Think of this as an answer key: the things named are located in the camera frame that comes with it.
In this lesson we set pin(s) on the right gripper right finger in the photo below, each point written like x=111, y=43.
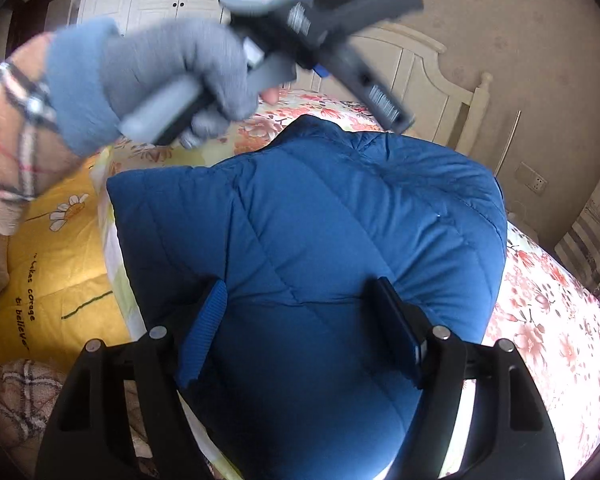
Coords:
x=478, y=401

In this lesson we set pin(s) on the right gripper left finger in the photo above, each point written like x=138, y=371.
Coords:
x=89, y=435

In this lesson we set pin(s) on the blue padded jacket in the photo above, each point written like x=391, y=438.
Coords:
x=297, y=383

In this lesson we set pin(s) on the left plaid sleeve forearm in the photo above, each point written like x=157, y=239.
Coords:
x=33, y=156

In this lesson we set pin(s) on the left grey gloved hand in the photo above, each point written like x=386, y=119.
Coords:
x=97, y=76

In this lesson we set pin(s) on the floral bed sheet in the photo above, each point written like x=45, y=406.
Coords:
x=553, y=320

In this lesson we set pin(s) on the white headboard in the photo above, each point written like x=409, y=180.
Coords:
x=408, y=62

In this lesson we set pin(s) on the silver floor lamp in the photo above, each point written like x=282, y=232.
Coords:
x=508, y=144

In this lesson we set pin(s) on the wall socket panel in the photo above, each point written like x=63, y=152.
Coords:
x=530, y=178

